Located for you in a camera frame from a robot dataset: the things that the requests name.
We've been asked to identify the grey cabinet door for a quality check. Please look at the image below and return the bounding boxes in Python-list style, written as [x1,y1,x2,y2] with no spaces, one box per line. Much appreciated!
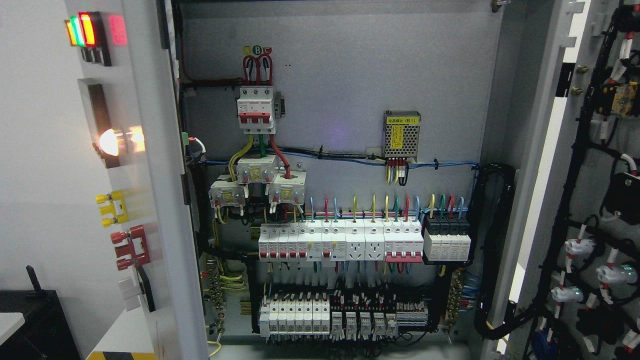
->
[467,0,639,360]
[65,0,208,360]

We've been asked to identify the white current transformers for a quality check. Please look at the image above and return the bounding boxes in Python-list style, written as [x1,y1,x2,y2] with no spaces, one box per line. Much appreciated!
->
[208,154,307,209]

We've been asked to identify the white socket and breaker row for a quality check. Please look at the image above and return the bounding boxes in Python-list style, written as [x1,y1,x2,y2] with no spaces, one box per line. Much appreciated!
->
[258,218,425,264]

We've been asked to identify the metal mesh power supply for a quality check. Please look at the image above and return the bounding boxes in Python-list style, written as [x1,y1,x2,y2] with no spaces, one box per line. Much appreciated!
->
[382,110,422,158]

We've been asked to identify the red white main breaker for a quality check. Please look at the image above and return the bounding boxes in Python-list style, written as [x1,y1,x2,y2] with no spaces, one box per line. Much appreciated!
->
[237,86,286,136]

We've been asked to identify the white lower breaker row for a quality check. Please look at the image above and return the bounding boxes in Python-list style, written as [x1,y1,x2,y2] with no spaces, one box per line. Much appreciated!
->
[258,291,331,340]

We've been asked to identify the black white surge protector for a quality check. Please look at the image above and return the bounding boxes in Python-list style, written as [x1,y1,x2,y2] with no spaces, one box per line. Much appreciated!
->
[423,215,472,263]

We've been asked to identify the lower relay terminal row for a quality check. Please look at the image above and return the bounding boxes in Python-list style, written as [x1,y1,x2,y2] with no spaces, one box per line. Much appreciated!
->
[329,284,429,342]

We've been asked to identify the brass left ground busbar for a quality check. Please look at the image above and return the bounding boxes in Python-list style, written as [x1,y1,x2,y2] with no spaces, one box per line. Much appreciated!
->
[205,256,227,340]

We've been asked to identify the brass ground busbar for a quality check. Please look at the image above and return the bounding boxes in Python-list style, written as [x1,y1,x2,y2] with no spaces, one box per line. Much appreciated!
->
[444,268,464,329]
[205,256,227,340]

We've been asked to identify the brass right ground busbar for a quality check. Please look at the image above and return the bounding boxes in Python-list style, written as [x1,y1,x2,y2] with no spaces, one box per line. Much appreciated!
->
[444,268,464,329]

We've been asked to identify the white glowing indicator lamp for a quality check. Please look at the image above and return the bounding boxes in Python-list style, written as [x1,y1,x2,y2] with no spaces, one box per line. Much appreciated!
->
[98,128,126,157]

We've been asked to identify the black digital power meter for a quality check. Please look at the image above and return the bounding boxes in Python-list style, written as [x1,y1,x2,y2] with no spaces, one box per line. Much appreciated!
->
[77,78,121,169]

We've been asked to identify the red indicator lamp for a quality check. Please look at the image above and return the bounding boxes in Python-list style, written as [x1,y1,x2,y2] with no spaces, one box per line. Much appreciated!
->
[78,11,112,68]

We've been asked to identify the green indicator lamp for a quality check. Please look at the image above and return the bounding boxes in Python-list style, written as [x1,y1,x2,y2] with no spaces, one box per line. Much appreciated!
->
[66,13,99,63]

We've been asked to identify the yellow indicator lamp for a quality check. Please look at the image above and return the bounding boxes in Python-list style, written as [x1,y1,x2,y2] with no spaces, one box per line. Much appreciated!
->
[65,16,92,63]

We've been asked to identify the black box with antenna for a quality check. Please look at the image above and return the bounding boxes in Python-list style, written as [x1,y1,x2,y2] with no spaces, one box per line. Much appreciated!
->
[0,265,81,360]

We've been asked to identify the black right cable loom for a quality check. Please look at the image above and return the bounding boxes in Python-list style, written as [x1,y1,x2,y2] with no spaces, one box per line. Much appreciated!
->
[467,163,543,341]

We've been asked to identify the red terminal post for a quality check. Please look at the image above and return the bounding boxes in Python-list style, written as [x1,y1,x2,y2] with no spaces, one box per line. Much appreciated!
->
[110,224,151,271]

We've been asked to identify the white rotary selector switch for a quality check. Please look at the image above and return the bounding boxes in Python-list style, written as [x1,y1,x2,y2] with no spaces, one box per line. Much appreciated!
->
[118,266,156,313]

